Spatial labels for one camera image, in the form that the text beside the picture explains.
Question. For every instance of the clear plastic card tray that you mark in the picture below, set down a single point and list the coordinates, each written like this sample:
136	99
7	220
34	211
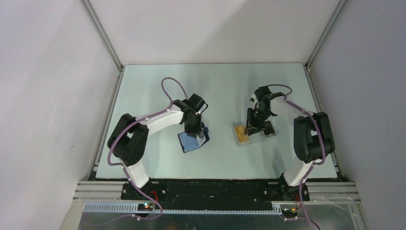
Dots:
255	136

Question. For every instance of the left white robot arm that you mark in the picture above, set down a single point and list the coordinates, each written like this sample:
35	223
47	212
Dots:
129	138

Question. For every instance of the orange card stack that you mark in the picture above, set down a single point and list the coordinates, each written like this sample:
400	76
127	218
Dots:
242	138

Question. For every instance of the left controller board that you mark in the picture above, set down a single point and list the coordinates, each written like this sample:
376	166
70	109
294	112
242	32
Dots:
145	207

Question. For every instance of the grey cable duct strip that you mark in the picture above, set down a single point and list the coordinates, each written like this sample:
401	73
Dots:
135	208

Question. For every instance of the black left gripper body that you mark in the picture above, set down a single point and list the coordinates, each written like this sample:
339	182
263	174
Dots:
195	121

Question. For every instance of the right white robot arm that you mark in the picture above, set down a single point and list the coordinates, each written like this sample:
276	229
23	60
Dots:
312	135

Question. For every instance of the controller board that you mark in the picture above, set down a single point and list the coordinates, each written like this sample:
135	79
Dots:
145	207
290	210

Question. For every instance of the blue card holder wallet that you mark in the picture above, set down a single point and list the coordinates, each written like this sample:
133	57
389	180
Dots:
189	143

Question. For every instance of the right controller board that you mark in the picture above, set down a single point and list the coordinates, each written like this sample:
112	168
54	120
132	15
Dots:
290	210

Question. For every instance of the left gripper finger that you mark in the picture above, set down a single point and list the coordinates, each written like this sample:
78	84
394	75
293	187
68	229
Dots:
201	133
191	132

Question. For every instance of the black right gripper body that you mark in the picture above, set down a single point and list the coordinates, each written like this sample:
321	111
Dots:
262	115

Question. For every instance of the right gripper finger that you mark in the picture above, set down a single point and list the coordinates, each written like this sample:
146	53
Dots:
250	115
255	126

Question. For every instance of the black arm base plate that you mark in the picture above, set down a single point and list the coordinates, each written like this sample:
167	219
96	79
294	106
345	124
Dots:
216	194

